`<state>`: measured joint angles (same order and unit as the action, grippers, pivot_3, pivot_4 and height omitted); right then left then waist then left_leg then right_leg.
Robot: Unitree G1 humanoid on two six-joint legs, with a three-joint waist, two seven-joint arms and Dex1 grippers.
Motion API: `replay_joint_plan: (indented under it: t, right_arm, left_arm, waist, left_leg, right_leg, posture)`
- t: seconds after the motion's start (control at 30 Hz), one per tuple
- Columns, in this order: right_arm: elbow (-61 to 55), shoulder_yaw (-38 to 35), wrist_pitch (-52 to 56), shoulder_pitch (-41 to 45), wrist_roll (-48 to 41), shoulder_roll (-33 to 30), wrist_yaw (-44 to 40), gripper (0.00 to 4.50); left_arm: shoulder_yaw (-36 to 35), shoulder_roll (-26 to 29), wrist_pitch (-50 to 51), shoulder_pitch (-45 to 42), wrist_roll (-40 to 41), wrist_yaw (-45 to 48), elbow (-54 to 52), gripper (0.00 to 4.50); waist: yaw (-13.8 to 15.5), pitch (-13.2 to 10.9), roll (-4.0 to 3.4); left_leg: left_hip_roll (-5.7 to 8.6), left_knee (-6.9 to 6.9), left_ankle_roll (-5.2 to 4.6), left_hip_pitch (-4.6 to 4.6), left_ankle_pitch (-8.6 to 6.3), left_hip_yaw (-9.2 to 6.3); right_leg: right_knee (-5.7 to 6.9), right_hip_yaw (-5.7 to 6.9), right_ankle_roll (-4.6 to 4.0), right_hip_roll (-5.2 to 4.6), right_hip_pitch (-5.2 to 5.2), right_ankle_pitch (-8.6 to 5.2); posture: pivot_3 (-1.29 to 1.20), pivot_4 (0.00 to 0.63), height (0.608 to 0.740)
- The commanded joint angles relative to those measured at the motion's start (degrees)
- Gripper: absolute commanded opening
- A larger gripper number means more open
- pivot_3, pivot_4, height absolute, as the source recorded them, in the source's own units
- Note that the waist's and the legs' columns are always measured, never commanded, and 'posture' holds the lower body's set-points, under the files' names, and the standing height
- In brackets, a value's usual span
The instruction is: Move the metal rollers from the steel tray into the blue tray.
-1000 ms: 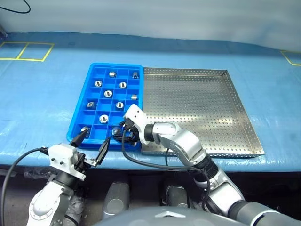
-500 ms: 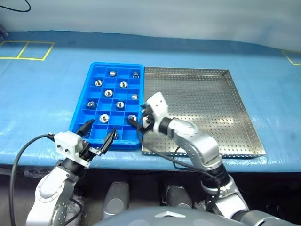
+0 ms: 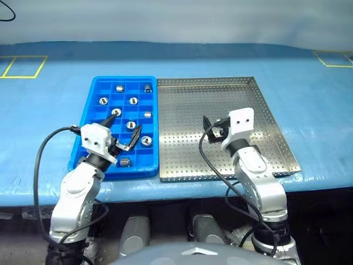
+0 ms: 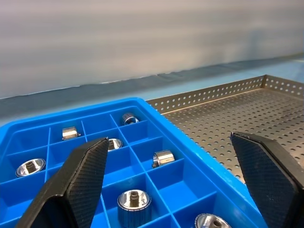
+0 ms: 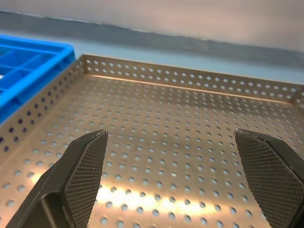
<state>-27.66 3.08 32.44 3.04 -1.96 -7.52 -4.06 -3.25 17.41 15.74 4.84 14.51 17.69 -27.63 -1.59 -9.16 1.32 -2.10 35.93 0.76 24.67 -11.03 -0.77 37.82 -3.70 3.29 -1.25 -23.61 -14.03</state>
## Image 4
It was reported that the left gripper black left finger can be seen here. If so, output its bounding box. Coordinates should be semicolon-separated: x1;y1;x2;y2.
15;137;110;228

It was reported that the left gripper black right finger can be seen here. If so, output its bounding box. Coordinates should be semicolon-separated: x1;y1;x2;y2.
230;132;304;228

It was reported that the blue compartment tray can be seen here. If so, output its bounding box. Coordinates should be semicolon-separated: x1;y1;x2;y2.
0;97;269;228

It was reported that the perforated metal tray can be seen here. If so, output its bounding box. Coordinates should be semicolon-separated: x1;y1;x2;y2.
146;74;304;185

